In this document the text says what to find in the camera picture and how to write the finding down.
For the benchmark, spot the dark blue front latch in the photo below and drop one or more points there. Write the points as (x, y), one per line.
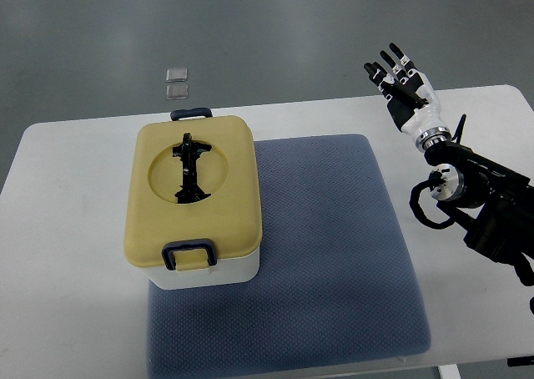
(189, 255)

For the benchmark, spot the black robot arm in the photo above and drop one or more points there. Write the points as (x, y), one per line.
(492, 203)

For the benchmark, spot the dark blue latch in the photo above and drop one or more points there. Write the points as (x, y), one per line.
(179, 114)
(189, 255)

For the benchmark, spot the white table leg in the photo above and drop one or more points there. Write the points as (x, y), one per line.
(450, 371)

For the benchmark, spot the upper metal floor plate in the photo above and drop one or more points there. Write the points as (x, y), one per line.
(179, 74)

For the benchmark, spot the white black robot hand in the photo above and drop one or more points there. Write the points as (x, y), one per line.
(410, 99)

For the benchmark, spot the white storage box base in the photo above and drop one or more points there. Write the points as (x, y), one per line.
(226, 271)

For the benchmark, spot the yellow box lid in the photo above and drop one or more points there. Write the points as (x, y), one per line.
(230, 217)

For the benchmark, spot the dark blue rear latch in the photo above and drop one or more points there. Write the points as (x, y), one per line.
(179, 114)

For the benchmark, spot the blue grey fabric mat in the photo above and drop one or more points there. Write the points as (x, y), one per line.
(335, 284)

